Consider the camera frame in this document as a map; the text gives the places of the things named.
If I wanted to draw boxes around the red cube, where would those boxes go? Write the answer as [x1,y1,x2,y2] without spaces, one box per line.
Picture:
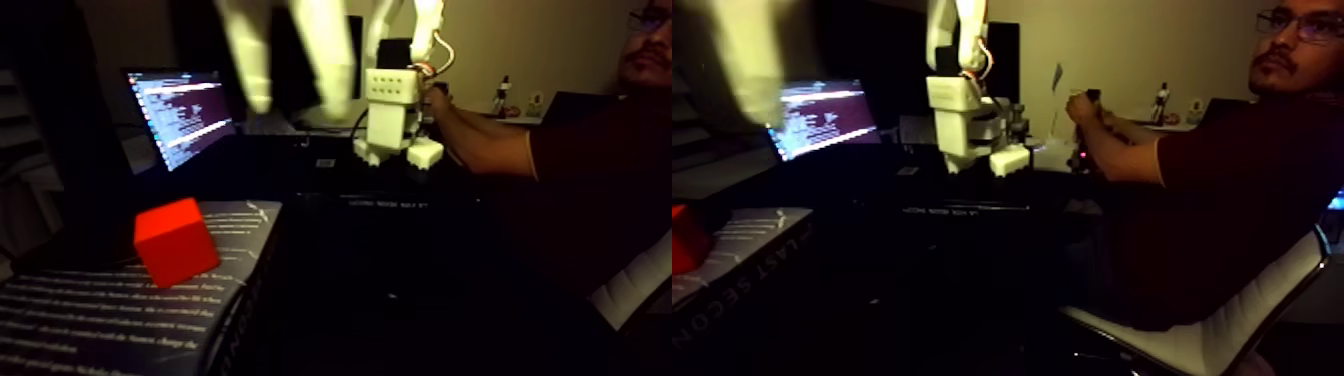
[133,197,222,290]

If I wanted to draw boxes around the dark leader arm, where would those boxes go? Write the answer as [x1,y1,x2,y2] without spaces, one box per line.
[1068,89,1109,176]

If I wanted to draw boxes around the person's left hand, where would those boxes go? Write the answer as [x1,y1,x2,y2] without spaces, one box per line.
[1065,91,1117,148]

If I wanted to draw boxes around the open laptop with lit screen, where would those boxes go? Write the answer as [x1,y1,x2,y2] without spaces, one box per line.
[123,68,239,175]

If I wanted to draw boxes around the black box with white lettering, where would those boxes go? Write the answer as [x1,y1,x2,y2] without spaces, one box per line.
[315,191,442,209]

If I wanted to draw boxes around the dark book with white text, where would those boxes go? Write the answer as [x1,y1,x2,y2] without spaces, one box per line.
[0,199,285,376]

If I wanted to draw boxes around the white side desk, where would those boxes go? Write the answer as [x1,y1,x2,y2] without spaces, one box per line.
[1032,120,1198,201]

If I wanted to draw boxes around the person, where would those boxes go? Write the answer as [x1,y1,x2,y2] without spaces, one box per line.
[1065,0,1344,333]

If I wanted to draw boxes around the white office chair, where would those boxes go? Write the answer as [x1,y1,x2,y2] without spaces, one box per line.
[1060,236,1335,376]

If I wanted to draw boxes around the person's glasses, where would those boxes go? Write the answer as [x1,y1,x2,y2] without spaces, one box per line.
[1256,10,1344,43]

